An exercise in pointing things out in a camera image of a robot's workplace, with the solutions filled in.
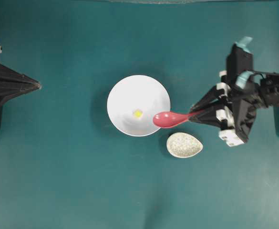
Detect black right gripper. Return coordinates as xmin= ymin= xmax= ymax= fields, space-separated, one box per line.
xmin=189 ymin=70 xmax=257 ymax=146

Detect pink plastic spoon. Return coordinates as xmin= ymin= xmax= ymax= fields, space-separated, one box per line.
xmin=153 ymin=111 xmax=201 ymax=128

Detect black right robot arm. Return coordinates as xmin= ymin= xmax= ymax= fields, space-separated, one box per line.
xmin=189 ymin=71 xmax=279 ymax=147

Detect yellow hexagonal prism block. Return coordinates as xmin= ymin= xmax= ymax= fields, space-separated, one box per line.
xmin=133 ymin=109 xmax=143 ymax=119

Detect white round bowl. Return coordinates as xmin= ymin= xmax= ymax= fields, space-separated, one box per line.
xmin=107 ymin=75 xmax=171 ymax=136

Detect speckled egg-shaped small dish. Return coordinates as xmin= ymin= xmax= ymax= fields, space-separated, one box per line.
xmin=166 ymin=132 xmax=203 ymax=158

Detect black wrist camera with teal tape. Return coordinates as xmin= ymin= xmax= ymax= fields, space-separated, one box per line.
xmin=226 ymin=36 xmax=254 ymax=90

